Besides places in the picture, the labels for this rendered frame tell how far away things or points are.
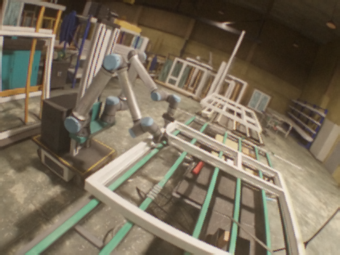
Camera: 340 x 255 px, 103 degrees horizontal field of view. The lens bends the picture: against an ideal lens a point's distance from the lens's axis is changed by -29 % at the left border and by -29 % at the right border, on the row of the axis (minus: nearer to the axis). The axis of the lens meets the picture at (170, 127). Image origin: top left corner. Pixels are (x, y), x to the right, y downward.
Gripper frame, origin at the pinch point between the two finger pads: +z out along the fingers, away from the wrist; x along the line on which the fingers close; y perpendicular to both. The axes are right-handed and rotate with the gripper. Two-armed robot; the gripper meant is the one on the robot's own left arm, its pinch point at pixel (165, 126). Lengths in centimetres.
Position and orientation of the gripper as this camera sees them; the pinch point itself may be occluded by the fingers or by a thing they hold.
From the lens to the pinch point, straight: 193.1
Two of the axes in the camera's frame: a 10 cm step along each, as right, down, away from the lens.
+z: -3.4, 8.7, 3.7
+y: 3.4, -2.5, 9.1
